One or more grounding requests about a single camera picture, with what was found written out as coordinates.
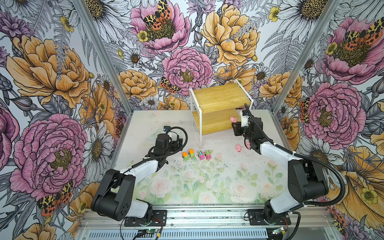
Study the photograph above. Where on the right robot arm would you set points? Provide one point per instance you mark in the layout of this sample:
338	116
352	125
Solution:
305	179

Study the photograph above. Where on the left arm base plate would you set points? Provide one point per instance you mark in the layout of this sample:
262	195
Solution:
157	218

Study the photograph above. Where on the orange green toy truck right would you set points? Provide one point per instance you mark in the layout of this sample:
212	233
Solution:
191	153

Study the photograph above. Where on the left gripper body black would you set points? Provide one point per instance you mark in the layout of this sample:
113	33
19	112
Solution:
173	147

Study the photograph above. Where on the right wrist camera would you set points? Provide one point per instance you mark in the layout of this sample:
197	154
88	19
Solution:
245	119

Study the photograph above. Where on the blue pink toy bus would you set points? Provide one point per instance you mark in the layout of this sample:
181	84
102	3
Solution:
201	155

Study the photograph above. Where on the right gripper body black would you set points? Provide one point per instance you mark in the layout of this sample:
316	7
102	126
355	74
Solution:
243	131

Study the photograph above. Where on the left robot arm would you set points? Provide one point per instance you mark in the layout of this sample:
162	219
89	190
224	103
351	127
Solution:
115	196

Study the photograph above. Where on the aluminium front rail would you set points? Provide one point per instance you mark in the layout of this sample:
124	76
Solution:
210	216

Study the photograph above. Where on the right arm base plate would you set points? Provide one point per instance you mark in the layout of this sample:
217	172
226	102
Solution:
259	217

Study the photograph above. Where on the orange green toy truck left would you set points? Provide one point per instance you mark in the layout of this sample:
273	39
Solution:
186	156

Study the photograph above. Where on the orange green toy truck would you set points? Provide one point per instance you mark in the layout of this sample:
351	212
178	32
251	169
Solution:
186	156
191	153

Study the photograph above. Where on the two-tier bamboo shelf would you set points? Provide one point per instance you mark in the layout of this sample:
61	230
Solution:
213	107

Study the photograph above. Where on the green pink toy bus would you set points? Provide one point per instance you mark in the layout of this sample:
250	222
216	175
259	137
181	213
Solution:
208	155

